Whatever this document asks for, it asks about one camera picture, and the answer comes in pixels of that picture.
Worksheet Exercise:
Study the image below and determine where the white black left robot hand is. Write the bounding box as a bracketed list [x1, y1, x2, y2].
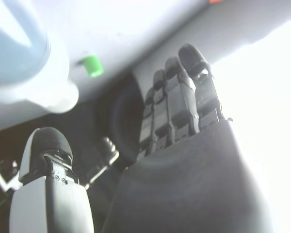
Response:
[9, 43, 277, 233]

